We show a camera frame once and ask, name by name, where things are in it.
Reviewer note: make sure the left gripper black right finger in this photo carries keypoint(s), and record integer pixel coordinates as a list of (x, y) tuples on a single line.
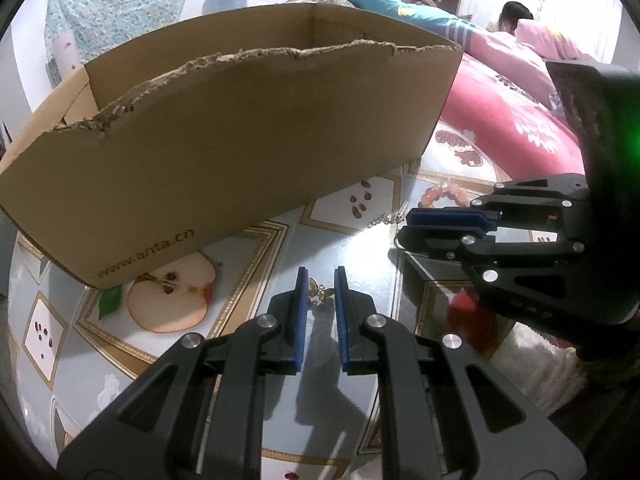
[(446, 413)]

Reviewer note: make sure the small gold earring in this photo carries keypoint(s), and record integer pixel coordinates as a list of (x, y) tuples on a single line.
[(318, 294)]

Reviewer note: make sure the blue floral hanging cloth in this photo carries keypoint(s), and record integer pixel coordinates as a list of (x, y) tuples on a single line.
[(78, 31)]

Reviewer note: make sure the brown cardboard box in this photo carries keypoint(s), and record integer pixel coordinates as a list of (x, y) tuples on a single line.
[(188, 134)]

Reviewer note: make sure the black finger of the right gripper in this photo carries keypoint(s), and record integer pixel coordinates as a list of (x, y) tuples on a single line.
[(538, 204), (542, 283)]

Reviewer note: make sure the pink red floral blanket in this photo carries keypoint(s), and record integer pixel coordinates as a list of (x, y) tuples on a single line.
[(501, 100)]

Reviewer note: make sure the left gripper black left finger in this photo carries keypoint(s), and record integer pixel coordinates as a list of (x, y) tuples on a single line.
[(197, 412)]

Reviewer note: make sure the fruit pattern table cover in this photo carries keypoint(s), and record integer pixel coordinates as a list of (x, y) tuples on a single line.
[(66, 361)]

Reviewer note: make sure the person lying dark hair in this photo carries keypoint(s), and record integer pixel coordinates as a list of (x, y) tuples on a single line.
[(511, 13)]

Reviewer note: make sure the teal patterned pillow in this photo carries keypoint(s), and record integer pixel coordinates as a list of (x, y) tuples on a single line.
[(433, 19)]

